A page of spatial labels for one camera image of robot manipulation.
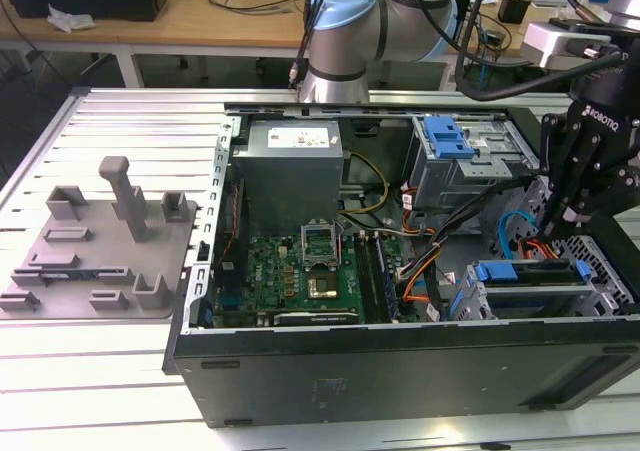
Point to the black RAM slot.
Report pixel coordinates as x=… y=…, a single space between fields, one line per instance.
x=367 y=276

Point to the grey plastic parts rack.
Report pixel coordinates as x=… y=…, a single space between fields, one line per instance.
x=100 y=261

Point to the CPU socket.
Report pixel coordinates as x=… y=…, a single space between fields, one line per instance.
x=322 y=287

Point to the small black cube box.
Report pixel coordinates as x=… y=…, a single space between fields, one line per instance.
x=512 y=10

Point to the wooden desk white frame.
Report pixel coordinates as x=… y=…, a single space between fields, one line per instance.
x=510 y=36
x=150 y=21

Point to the black open PC case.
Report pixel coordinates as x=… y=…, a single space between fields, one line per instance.
x=350 y=381

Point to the grey power supply unit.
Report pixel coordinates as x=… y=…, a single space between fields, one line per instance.
x=285 y=181

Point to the green motherboard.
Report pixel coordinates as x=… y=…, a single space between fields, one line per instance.
x=280 y=271

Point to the grey metal disk bay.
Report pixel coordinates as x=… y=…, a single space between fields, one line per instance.
x=600 y=298

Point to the blue plastic drive latch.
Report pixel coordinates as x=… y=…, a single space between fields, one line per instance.
x=445 y=136

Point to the crumpled clear plastic bag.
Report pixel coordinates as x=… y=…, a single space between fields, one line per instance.
x=70 y=18

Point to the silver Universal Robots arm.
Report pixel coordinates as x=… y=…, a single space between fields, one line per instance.
x=340 y=36

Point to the grey optical drive cage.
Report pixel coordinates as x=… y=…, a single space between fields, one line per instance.
x=450 y=181

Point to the green RAM stick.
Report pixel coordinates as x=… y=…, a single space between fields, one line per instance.
x=75 y=275

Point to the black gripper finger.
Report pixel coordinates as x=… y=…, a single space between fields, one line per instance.
x=610 y=191
x=565 y=171

